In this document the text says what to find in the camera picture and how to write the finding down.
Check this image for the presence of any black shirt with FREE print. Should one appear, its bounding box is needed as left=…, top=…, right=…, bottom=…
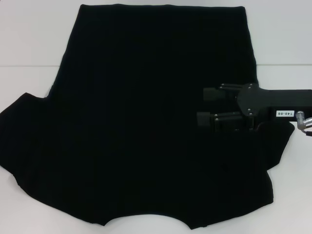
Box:
left=0, top=3, right=297, bottom=224

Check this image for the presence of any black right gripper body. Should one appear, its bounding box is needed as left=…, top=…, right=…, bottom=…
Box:
left=236, top=82, right=312, bottom=123

